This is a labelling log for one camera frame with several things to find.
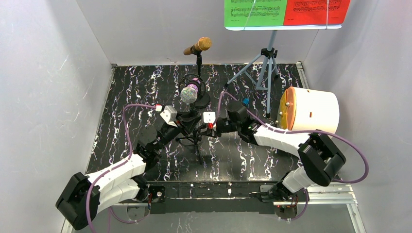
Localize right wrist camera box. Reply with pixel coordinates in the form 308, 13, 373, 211
202, 112, 216, 129

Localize aluminium base frame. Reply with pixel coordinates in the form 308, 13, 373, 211
56, 180, 365, 233

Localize white drum orange head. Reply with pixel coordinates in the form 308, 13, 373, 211
275, 87, 340, 133

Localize red sheet music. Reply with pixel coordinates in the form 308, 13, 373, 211
283, 0, 350, 26

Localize black marker blue cap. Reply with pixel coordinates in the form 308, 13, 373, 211
242, 98, 249, 107

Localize purple glitter microphone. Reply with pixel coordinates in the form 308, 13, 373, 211
179, 78, 203, 104

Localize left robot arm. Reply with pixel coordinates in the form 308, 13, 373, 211
55, 106, 202, 230

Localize grey tripod music stand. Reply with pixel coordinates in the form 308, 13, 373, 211
224, 30, 279, 118

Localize gold microphone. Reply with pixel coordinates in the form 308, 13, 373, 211
183, 37, 212, 55

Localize black tripod mic stand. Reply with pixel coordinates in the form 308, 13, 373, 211
175, 73, 210, 163

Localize green sheet music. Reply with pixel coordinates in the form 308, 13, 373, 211
224, 0, 287, 28

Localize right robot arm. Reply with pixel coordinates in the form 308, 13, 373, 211
201, 101, 346, 202

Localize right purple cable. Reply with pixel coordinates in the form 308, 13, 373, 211
210, 91, 370, 184

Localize purple cable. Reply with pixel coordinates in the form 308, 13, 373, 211
210, 91, 370, 184
85, 103, 163, 233

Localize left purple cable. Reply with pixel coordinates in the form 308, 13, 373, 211
85, 103, 163, 233

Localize black round-base mic stand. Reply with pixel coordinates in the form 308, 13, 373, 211
189, 52, 210, 109

